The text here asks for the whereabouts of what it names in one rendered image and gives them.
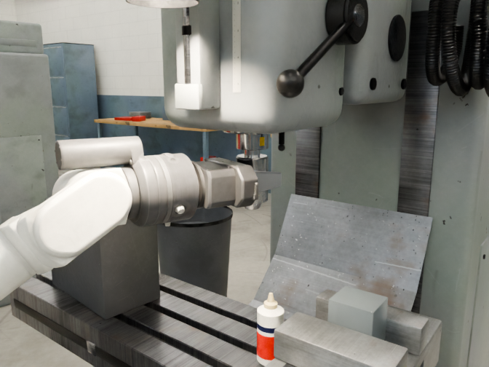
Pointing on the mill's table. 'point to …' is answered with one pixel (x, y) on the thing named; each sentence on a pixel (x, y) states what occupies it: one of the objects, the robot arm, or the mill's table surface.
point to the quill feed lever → (335, 20)
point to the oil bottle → (268, 322)
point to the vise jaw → (332, 345)
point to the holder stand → (114, 271)
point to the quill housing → (263, 68)
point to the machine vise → (396, 333)
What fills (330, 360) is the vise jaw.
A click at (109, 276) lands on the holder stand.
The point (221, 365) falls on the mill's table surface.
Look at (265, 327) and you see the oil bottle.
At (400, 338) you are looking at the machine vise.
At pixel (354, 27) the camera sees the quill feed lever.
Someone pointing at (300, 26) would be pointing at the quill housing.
